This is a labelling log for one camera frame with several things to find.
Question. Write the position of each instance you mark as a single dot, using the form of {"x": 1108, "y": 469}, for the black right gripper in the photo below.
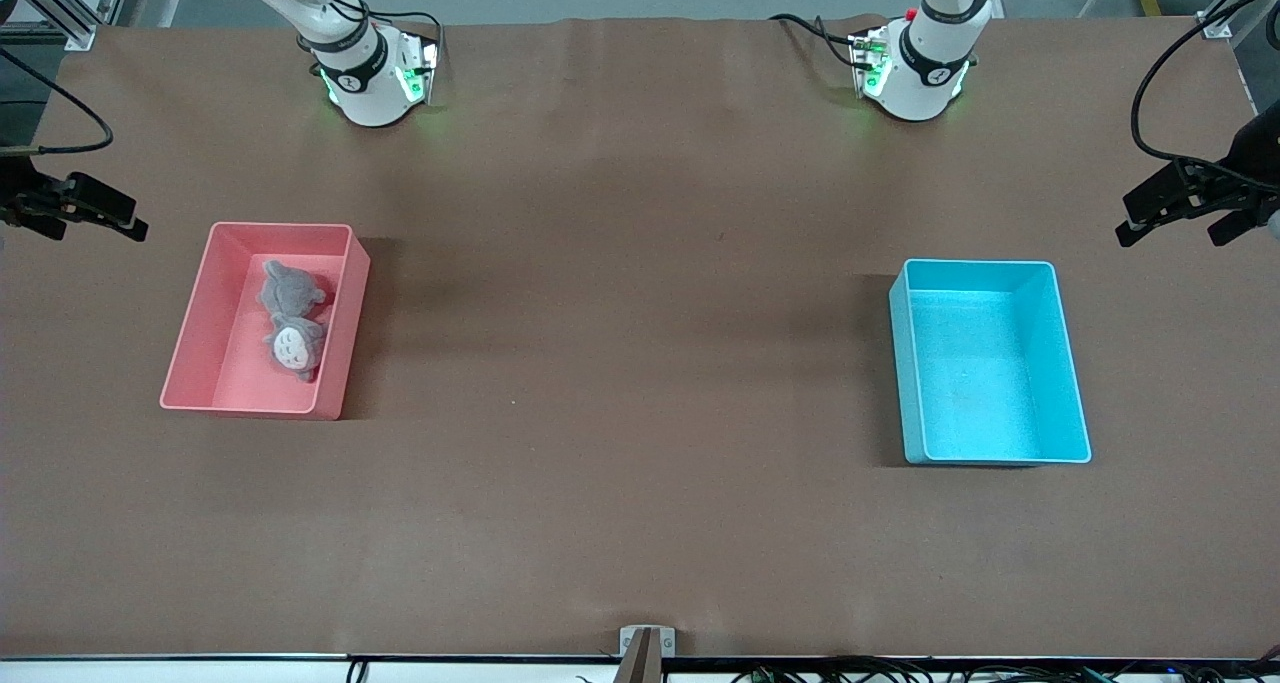
{"x": 18, "y": 195}

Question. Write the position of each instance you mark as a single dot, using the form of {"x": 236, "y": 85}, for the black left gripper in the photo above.
{"x": 1253, "y": 159}

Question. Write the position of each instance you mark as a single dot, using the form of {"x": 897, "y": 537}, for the plain grey plush toy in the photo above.
{"x": 285, "y": 285}

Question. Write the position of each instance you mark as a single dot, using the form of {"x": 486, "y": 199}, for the grey plush toy white belly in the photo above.
{"x": 292, "y": 348}

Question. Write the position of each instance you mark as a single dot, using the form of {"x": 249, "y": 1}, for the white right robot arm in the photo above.
{"x": 370, "y": 93}

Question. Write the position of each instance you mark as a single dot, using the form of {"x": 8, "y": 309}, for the pink plastic box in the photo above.
{"x": 250, "y": 383}

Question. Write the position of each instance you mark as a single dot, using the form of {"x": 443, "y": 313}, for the blue plastic box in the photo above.
{"x": 980, "y": 393}

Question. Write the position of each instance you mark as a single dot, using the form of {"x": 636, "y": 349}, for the brown table cover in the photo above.
{"x": 640, "y": 263}

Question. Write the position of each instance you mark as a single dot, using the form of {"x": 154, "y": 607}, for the brown upright bar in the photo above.
{"x": 640, "y": 663}

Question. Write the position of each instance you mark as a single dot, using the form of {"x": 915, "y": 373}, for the aluminium frame post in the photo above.
{"x": 1217, "y": 26}
{"x": 80, "y": 35}

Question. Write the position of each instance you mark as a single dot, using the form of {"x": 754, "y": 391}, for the silver base connector bracket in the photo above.
{"x": 415, "y": 73}
{"x": 868, "y": 63}

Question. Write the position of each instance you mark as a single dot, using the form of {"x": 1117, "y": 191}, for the grey metal bracket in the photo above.
{"x": 628, "y": 643}

